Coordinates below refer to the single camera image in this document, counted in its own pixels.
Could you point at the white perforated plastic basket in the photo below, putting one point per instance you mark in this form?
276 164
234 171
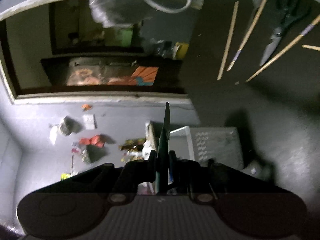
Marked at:
202 143

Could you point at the grey plastic bag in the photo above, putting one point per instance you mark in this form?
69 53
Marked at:
119 13

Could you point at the metal spoon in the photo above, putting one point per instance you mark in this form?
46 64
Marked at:
252 20

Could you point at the wooden chopstick purple band long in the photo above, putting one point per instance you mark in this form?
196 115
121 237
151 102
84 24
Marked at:
287 48

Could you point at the black table mat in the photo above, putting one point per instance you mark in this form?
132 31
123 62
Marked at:
277 111

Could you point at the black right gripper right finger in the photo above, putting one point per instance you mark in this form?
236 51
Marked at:
189 177

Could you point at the wooden chopstick at edge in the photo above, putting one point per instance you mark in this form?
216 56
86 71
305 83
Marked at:
311 47

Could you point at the green handled kitchen scissors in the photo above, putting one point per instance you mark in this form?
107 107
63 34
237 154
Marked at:
289 12

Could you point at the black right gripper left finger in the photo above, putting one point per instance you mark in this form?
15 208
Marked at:
137 172

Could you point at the white wall socket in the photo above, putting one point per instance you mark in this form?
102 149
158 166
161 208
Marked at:
89 121

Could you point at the dark green handled utensil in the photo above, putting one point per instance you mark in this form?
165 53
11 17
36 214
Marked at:
163 155

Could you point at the wooden chopstick plain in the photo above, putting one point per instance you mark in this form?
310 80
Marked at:
229 39

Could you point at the orange wall plug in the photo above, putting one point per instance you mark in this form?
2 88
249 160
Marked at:
86 107

